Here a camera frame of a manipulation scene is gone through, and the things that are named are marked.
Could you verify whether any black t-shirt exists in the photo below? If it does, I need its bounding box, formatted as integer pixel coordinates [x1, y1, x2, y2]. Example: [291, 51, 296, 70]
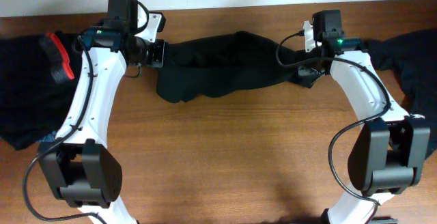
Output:
[156, 31, 298, 103]

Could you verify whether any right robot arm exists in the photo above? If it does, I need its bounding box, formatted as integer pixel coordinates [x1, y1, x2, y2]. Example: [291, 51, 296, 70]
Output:
[303, 10, 430, 224]

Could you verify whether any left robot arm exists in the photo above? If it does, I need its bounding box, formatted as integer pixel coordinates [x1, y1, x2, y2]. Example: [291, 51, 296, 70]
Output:
[32, 0, 167, 223]

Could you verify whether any black garment red waistband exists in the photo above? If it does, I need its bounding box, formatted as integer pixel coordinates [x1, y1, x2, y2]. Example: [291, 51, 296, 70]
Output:
[39, 33, 74, 84]

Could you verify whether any crumpled black clothes pile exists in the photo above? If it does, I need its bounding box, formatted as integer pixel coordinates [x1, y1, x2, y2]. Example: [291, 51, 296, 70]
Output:
[365, 29, 436, 157]

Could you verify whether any folded black clothes stack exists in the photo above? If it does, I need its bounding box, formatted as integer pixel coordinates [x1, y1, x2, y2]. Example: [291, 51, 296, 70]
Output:
[1, 31, 82, 150]

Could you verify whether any blue denim garment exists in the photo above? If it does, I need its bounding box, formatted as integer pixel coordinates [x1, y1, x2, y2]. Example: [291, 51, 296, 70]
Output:
[37, 131, 57, 143]

